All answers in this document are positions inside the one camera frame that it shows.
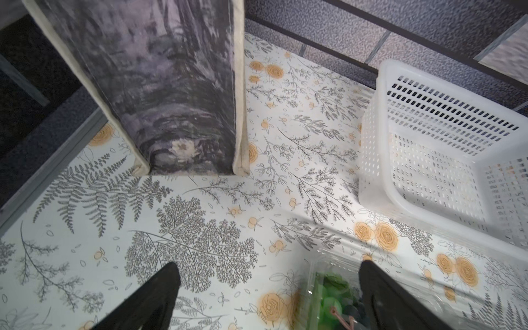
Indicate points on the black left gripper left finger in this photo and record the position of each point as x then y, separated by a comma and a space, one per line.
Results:
150, 306

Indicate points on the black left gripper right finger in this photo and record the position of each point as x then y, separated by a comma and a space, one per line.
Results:
390, 306

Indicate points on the green grape bunch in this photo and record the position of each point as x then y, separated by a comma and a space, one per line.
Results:
334, 303

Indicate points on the white plastic basket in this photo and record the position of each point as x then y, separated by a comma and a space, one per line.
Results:
445, 160

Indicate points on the beige tote bag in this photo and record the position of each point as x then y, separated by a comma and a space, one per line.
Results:
169, 75

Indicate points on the aluminium frame post left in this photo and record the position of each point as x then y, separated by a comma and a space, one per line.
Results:
31, 190

